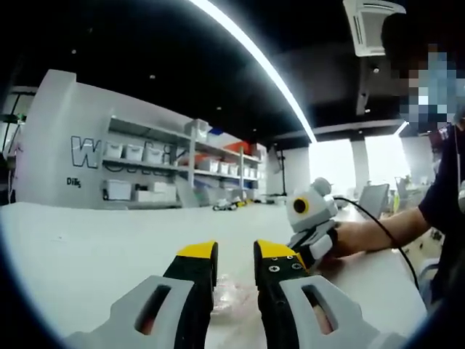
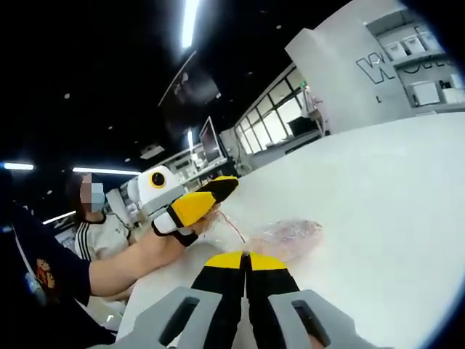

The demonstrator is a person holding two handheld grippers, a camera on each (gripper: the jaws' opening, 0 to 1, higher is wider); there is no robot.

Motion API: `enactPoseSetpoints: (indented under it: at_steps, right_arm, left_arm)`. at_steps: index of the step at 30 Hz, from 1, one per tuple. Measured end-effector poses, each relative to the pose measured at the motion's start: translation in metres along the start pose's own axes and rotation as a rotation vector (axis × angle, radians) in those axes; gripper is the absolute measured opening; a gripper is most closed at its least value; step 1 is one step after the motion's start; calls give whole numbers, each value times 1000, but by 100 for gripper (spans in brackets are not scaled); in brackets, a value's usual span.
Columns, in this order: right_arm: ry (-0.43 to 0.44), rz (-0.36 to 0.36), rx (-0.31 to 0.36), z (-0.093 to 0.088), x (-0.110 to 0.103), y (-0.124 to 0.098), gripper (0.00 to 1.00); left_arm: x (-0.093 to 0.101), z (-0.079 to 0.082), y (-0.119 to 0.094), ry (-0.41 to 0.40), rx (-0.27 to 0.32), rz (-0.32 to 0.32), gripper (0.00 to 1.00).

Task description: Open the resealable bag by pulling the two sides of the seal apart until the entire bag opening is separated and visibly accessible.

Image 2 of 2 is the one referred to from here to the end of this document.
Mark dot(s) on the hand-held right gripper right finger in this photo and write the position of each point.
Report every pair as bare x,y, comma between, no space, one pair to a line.
272,291

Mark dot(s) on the dark hanging screen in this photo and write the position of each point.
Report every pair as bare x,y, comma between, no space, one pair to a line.
192,91

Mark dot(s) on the silver computer monitor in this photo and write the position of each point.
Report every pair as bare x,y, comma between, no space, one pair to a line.
210,140

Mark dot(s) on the ceiling vent unit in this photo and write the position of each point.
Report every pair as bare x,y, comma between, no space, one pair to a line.
152,152

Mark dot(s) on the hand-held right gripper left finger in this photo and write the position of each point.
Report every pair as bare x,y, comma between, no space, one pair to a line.
218,287

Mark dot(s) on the ceiling strip light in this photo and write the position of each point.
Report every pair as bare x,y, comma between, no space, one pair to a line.
189,22
105,171

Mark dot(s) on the white shelf unit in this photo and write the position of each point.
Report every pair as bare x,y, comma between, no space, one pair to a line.
425,72

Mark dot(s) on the white storage bin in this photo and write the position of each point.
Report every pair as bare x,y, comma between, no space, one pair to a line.
414,45
394,51

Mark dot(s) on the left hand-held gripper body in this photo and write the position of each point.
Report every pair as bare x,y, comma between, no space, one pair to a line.
156,198

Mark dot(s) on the clear resealable bag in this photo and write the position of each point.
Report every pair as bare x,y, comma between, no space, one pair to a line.
290,236

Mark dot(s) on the black screen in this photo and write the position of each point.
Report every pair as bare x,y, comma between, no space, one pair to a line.
303,126

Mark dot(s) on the white pink equipment stand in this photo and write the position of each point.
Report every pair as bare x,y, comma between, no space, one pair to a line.
316,109

